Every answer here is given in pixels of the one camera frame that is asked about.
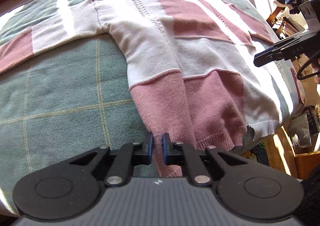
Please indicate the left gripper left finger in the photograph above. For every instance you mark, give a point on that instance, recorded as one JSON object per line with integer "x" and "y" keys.
{"x": 127, "y": 157}

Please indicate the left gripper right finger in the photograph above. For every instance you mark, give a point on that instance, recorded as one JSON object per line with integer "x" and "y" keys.
{"x": 188, "y": 158}

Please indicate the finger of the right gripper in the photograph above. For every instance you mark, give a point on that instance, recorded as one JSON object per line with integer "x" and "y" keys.
{"x": 306, "y": 42}

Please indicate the pink and white sweater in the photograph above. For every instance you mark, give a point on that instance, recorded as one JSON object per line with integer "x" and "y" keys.
{"x": 190, "y": 69}

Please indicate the folded clothes stack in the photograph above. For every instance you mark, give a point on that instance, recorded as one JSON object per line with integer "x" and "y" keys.
{"x": 285, "y": 27}

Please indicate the wooden chair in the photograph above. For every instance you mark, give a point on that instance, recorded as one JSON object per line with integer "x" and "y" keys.
{"x": 273, "y": 17}

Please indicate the green plaid bed blanket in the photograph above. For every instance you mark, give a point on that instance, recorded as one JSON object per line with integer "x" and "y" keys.
{"x": 64, "y": 101}

